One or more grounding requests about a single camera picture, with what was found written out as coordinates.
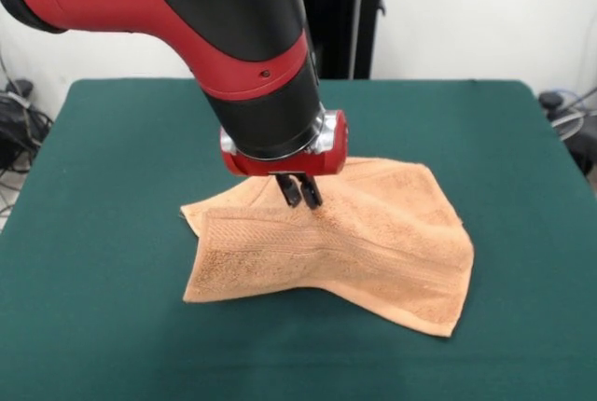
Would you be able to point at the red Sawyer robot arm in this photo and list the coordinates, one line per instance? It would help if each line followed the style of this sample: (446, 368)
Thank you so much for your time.
(186, 23)

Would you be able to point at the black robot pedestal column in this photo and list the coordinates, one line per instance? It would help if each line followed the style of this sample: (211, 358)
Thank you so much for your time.
(350, 14)

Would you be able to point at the dark green table cloth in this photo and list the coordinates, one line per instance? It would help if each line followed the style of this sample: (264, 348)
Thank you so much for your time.
(93, 303)

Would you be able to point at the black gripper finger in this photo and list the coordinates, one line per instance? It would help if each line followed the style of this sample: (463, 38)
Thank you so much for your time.
(311, 193)
(290, 193)

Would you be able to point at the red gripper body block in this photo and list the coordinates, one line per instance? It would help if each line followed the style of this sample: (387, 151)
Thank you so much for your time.
(326, 158)

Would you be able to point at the tan terry towel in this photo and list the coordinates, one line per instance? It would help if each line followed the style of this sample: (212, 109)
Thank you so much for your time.
(350, 256)

